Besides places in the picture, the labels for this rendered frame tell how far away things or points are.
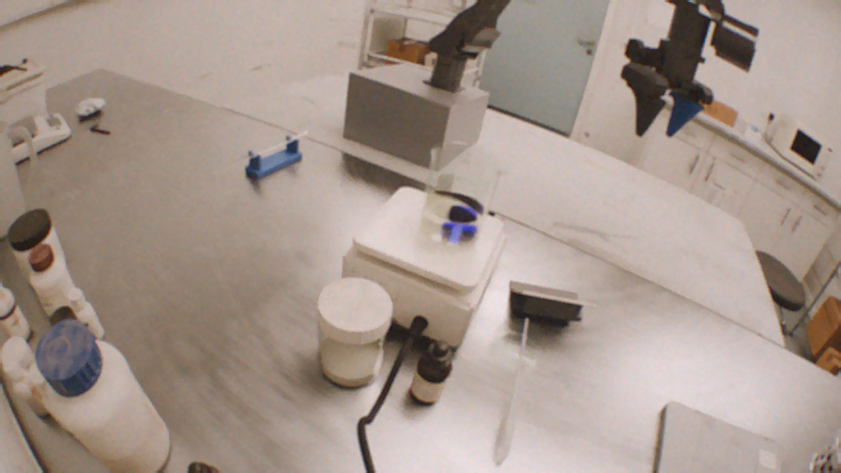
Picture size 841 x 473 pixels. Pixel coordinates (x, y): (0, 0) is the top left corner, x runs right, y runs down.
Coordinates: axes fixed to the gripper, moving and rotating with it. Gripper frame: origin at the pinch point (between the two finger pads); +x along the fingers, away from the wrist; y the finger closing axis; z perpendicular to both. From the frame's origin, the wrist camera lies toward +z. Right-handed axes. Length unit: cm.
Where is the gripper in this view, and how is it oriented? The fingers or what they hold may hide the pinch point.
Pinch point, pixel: (661, 115)
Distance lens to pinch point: 64.5
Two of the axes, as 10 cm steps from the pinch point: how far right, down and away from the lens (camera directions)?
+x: -1.2, 7.7, 6.3
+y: -9.2, 1.6, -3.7
